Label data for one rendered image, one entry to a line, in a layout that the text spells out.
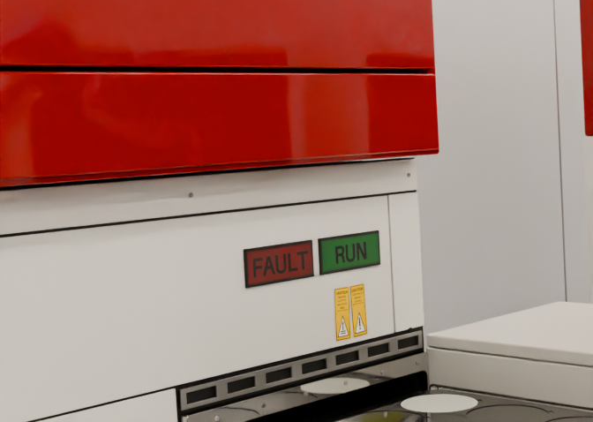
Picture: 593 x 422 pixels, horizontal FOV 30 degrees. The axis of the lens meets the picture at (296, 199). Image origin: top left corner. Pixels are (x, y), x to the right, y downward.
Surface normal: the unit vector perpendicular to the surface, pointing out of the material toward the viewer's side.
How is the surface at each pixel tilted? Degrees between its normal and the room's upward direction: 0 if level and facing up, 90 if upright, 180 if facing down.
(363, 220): 90
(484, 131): 90
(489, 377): 90
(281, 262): 90
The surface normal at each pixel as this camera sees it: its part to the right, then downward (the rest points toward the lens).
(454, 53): 0.70, 0.00
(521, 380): -0.72, 0.07
